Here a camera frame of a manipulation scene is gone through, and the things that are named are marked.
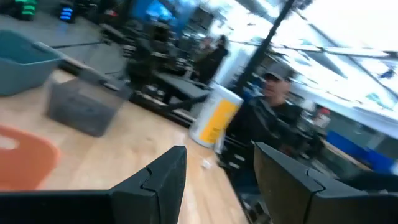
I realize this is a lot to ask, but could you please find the teal plastic bin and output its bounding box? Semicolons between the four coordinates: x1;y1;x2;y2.
0;29;65;97

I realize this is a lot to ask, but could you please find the person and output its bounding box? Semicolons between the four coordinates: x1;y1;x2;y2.
195;34;230;85
224;62;308;163

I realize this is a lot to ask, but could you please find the computer with green lights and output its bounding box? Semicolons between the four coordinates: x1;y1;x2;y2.
13;0;39;17

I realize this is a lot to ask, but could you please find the white yellow wipes canister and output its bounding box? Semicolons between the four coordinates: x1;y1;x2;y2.
189;83;244;150

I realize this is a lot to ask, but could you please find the black work table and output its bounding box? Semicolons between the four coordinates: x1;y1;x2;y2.
154;72;211;101

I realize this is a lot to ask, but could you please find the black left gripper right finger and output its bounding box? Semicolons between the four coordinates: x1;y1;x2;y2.
252;141;398;224

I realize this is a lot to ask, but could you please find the grey plastic bin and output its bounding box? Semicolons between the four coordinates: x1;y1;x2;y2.
46;69;126;138

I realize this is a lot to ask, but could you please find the blue panel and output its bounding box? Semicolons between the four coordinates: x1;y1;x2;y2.
324;130;396;174

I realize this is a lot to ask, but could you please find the black frame post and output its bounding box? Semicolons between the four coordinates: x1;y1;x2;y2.
235;0;297;95

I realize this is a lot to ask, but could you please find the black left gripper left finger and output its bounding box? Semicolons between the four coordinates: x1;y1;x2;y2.
0;145;188;224

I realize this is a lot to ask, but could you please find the orange plastic bin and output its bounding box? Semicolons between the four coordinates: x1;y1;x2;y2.
0;124;62;192

